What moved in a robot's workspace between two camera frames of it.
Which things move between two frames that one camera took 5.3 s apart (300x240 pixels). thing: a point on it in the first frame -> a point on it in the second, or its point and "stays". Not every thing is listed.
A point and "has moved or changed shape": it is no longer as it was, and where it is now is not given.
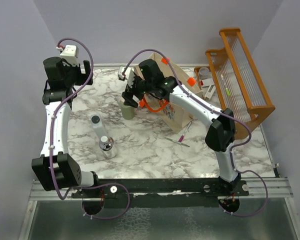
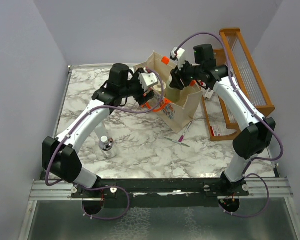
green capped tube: [178, 142] stays
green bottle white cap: [128, 112] has moved or changed shape
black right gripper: [127, 96] -> [177, 75]
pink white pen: [185, 131] stays
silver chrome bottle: [106, 145] stays
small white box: [209, 93] stays
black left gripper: [82, 77] -> [141, 98]
